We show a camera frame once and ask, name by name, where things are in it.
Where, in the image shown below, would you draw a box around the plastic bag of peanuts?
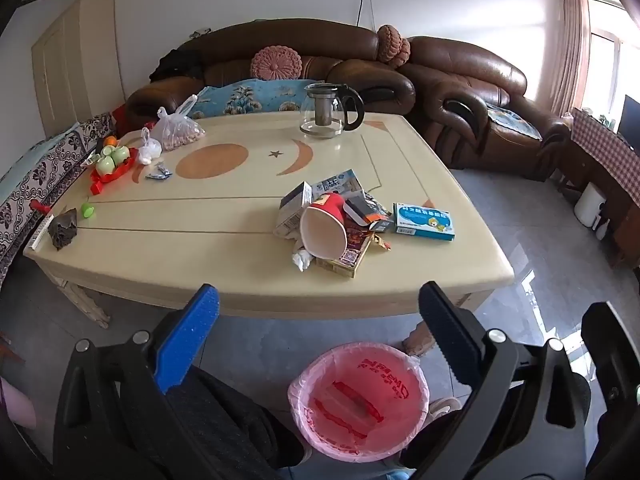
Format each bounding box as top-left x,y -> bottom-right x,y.
150,95 -> 206,152

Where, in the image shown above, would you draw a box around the black orange box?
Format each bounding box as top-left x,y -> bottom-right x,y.
345,194 -> 394,233

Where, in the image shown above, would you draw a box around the cream wooden coffee table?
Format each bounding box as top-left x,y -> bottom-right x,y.
22,110 -> 516,356

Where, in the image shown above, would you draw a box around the dark wooden desk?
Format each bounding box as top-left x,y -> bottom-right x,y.
555,145 -> 640,272

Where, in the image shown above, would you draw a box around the window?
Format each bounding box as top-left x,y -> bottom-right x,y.
585,0 -> 640,127

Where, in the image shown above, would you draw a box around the blue white carton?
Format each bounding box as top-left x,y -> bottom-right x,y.
312,169 -> 369,202

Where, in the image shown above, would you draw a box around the person's light shoe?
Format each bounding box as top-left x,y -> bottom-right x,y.
429,396 -> 462,418

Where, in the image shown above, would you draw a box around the pink cloth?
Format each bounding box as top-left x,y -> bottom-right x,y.
0,377 -> 39,431

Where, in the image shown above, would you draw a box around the black clothing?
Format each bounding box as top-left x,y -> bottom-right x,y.
149,49 -> 205,82

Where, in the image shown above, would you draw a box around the long brown leather sofa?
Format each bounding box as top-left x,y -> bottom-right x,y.
125,19 -> 417,131

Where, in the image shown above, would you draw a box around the brown leather armchair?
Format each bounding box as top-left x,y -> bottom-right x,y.
407,36 -> 572,182

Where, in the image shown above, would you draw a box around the red paper cup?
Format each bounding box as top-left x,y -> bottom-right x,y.
299,191 -> 349,261

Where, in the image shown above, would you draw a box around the red plastic tray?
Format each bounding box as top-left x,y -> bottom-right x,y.
90,145 -> 139,196

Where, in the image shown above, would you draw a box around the blue printed sofa cloth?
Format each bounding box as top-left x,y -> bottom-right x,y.
192,79 -> 321,120

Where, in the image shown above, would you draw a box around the cream wardrobe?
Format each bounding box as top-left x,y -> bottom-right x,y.
31,0 -> 126,136

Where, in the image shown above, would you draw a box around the beige curtain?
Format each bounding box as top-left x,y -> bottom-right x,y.
550,0 -> 593,117

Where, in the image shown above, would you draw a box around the white appliance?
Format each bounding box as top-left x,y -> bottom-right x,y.
573,181 -> 609,229

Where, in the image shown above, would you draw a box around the checkered tablecloth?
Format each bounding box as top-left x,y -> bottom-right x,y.
570,107 -> 640,206

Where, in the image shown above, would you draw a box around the grey blue milk carton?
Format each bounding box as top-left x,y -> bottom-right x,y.
273,181 -> 314,239

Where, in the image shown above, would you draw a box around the small white plastic bag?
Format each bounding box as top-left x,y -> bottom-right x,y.
137,127 -> 163,166

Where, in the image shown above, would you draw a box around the white tissue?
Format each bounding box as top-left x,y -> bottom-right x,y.
291,244 -> 316,272

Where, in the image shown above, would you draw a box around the playing card box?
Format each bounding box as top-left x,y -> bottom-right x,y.
316,224 -> 374,279

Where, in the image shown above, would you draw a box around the black monitor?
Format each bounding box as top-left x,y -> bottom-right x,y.
619,94 -> 640,153

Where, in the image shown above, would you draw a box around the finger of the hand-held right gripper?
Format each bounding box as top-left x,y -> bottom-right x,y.
581,301 -> 640,480

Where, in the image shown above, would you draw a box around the glass teapot with black handle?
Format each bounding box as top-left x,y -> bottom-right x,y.
299,82 -> 366,140

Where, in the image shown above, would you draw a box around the pink round cushion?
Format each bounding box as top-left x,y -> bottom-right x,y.
250,46 -> 304,81

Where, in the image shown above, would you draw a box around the brown knotted round cushion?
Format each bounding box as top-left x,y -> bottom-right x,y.
376,24 -> 411,70

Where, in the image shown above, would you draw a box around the pink lined trash bin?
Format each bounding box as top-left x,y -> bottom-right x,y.
288,342 -> 431,463

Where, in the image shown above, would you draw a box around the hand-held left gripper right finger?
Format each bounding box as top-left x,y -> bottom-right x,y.
415,281 -> 591,480

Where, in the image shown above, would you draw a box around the blue green medicine box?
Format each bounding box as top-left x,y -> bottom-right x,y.
392,202 -> 457,242

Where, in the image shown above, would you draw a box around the person's dark trousers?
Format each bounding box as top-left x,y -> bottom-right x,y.
165,365 -> 308,480

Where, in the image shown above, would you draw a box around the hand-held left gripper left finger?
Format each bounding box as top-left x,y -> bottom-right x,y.
52,284 -> 221,480

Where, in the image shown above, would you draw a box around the blue armchair seat cloth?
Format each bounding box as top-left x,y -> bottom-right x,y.
487,104 -> 544,142

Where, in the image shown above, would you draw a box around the white comb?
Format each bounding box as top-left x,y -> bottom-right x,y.
30,215 -> 55,251

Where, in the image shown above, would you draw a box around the patterned sofa cover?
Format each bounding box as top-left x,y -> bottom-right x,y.
0,112 -> 118,281

